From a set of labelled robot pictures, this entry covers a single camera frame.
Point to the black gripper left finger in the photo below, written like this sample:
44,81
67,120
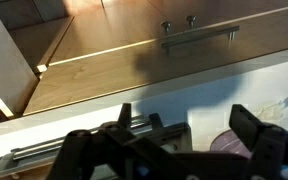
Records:
84,150

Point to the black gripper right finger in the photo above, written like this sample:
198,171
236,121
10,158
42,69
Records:
264,143

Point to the toaster oven glass door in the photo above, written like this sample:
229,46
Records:
47,148

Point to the pink plastic bowl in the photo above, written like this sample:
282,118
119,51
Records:
227,143

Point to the wood drawer front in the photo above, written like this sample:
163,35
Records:
117,73

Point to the open wood drawer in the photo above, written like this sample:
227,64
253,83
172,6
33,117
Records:
7,66

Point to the wood base cabinet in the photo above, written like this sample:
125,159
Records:
124,23

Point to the silver cabinet knob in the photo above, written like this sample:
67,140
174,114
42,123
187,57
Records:
166,26
191,20

